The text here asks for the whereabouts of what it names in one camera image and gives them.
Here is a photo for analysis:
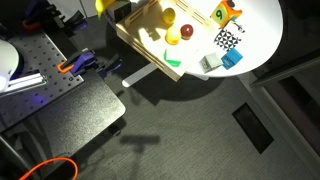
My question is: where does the grey white block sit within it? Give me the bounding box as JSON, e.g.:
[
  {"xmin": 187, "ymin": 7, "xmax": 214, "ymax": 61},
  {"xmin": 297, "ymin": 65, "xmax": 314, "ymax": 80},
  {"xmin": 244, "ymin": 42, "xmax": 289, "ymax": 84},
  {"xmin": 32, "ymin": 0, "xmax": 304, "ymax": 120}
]
[{"xmin": 198, "ymin": 52, "xmax": 223, "ymax": 74}]

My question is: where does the black floor vent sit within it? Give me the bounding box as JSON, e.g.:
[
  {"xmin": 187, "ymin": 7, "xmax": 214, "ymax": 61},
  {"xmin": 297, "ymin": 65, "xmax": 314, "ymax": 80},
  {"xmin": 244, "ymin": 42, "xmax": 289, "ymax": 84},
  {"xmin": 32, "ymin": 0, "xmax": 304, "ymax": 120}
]
[{"xmin": 231, "ymin": 102, "xmax": 275, "ymax": 155}]

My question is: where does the yellow soft toy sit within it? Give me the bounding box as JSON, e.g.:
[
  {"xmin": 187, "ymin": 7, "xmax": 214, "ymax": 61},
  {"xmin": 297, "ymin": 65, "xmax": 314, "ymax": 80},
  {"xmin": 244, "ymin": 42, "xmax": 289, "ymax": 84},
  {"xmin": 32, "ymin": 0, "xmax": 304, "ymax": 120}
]
[{"xmin": 95, "ymin": 0, "xmax": 118, "ymax": 19}]

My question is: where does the white table foot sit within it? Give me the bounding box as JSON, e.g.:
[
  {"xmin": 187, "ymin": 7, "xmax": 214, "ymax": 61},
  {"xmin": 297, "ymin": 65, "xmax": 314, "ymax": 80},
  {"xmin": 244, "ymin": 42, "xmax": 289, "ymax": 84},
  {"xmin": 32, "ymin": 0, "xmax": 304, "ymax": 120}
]
[{"xmin": 121, "ymin": 62, "xmax": 158, "ymax": 88}]

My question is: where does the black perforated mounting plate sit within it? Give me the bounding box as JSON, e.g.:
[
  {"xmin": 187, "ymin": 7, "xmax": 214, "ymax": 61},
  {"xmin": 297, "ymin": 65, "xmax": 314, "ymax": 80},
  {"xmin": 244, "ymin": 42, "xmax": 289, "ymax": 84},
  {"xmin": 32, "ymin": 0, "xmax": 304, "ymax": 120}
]
[{"xmin": 0, "ymin": 28, "xmax": 85, "ymax": 134}]

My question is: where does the green block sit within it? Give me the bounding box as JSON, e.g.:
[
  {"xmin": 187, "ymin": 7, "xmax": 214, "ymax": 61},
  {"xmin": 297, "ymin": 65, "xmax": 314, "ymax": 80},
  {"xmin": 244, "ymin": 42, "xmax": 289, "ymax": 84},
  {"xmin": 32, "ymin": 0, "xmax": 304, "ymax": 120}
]
[{"xmin": 162, "ymin": 48, "xmax": 182, "ymax": 68}]

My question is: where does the dark red ball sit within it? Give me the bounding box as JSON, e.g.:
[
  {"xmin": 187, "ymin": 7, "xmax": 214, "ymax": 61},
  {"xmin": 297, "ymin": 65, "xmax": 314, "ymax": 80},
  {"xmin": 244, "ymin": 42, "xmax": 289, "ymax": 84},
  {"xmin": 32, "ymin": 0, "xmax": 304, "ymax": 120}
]
[{"xmin": 179, "ymin": 23, "xmax": 195, "ymax": 41}]

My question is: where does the orange green number cube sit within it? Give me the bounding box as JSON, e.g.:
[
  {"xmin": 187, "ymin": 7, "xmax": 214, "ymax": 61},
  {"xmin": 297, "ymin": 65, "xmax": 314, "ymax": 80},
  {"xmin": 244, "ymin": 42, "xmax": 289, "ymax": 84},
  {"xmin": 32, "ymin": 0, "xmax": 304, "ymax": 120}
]
[{"xmin": 210, "ymin": 0, "xmax": 243, "ymax": 29}]

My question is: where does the blue block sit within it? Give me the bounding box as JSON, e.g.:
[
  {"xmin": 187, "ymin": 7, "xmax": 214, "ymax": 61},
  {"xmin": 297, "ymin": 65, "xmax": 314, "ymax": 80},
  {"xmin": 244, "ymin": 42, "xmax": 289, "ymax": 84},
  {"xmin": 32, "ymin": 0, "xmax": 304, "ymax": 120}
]
[{"xmin": 220, "ymin": 48, "xmax": 244, "ymax": 71}]

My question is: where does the black cart top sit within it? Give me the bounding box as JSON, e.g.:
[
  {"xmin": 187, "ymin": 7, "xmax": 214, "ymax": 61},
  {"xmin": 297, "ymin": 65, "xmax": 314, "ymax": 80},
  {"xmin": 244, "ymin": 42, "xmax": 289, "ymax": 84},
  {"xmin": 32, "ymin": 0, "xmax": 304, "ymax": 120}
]
[{"xmin": 0, "ymin": 69, "xmax": 127, "ymax": 168}]

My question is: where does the silver aluminium extrusion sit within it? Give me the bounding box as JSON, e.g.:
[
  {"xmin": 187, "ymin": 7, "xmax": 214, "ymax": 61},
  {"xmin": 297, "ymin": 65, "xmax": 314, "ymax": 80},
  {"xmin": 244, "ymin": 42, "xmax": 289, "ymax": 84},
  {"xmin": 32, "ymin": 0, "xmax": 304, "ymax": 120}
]
[{"xmin": 0, "ymin": 72, "xmax": 48, "ymax": 98}]

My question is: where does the black blue spring clamp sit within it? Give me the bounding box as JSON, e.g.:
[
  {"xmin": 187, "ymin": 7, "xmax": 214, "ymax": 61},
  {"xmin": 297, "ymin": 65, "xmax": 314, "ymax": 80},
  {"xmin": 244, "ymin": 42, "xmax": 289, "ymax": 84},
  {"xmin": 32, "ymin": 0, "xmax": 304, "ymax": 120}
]
[{"xmin": 96, "ymin": 54, "xmax": 123, "ymax": 80}]

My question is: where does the black box with red mark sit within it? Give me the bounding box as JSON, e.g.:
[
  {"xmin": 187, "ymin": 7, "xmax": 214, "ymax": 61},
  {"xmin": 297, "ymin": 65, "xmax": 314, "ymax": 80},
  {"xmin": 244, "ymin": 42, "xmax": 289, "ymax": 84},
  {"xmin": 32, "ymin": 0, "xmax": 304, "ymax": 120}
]
[{"xmin": 112, "ymin": 1, "xmax": 133, "ymax": 24}]

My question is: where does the black white patterned block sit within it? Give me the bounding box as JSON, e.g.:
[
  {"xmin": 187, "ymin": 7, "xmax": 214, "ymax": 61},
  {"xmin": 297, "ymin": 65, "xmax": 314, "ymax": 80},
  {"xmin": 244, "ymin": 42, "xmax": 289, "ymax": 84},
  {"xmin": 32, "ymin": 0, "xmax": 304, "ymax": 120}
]
[{"xmin": 213, "ymin": 29, "xmax": 242, "ymax": 52}]

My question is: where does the blue clamp with orange handle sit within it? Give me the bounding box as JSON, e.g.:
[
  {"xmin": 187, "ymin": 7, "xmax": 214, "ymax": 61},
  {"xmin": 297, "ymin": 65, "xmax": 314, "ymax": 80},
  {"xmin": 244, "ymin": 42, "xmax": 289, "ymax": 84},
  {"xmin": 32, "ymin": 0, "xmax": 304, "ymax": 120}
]
[
  {"xmin": 56, "ymin": 46, "xmax": 98, "ymax": 77},
  {"xmin": 21, "ymin": 0, "xmax": 63, "ymax": 32}
]

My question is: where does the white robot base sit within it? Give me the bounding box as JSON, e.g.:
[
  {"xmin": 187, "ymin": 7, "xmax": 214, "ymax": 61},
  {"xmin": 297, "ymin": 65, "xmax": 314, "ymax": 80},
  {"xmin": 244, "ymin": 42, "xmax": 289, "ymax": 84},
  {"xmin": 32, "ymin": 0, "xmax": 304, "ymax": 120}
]
[{"xmin": 0, "ymin": 39, "xmax": 21, "ymax": 93}]

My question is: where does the wooden slatted tray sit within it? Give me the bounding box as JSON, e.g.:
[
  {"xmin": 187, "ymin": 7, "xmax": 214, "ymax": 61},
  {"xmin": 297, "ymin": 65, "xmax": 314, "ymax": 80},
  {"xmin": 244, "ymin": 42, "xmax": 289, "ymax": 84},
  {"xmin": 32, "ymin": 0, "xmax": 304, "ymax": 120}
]
[{"xmin": 114, "ymin": 0, "xmax": 216, "ymax": 83}]

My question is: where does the yellow ball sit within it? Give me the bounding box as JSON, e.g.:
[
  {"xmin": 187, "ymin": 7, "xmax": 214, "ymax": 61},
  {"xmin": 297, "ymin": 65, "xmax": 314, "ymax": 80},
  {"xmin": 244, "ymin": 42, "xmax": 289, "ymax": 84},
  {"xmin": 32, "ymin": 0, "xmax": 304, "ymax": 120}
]
[
  {"xmin": 161, "ymin": 7, "xmax": 177, "ymax": 25},
  {"xmin": 165, "ymin": 25, "xmax": 182, "ymax": 46}
]

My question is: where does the orange cable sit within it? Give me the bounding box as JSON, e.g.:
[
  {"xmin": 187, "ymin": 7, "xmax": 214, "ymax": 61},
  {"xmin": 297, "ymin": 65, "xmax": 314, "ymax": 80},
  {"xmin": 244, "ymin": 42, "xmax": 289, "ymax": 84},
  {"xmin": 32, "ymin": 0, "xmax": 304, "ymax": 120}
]
[{"xmin": 18, "ymin": 156, "xmax": 80, "ymax": 180}]

